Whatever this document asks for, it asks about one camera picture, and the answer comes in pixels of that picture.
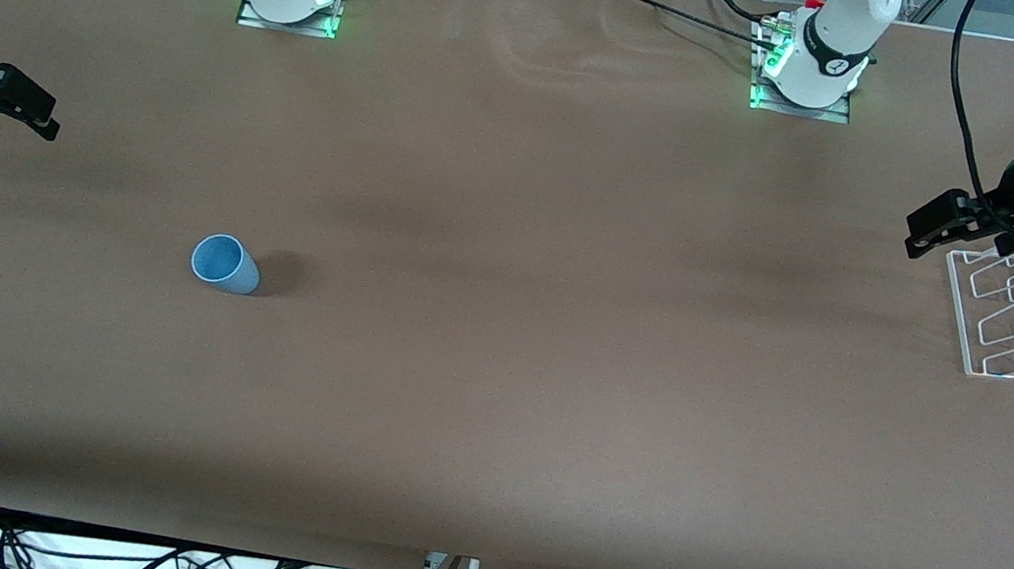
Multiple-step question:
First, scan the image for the black cable on cover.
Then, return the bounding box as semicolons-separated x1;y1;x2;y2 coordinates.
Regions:
597;0;796;57

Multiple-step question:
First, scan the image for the brown table cover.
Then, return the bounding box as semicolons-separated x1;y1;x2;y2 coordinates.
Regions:
0;0;1014;569

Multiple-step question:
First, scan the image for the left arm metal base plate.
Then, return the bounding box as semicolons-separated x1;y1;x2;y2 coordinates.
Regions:
745;13;867;126

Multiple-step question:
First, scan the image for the blue plastic cup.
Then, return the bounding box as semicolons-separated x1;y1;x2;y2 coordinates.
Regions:
188;230;266;298

